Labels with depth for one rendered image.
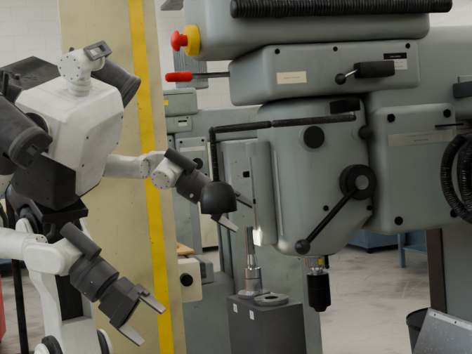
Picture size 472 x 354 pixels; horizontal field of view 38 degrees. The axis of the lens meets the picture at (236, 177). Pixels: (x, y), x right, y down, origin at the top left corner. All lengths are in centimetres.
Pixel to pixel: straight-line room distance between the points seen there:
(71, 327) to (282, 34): 99
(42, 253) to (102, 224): 151
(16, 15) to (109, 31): 744
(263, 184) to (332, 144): 16
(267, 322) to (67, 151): 65
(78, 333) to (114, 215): 124
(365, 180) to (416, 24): 33
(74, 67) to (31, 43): 880
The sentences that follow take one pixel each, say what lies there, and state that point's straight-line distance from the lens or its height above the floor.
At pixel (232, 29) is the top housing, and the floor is 176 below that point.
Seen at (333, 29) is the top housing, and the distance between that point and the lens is 135.
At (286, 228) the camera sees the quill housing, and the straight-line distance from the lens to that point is 137.
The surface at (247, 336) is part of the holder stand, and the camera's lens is 187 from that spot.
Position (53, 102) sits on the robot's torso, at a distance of 168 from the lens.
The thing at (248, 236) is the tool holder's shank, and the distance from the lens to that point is 188.
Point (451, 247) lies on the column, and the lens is 171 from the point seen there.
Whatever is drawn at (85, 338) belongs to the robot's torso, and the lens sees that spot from 192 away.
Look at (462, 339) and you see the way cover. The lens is 170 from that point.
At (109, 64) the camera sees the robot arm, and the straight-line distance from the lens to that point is 193.
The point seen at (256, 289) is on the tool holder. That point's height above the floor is 115.
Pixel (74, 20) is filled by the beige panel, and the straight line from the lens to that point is 311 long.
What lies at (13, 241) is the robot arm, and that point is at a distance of 167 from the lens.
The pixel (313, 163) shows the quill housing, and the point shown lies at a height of 150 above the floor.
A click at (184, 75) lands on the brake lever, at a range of 146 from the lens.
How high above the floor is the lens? 156
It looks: 3 degrees down
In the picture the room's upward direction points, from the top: 5 degrees counter-clockwise
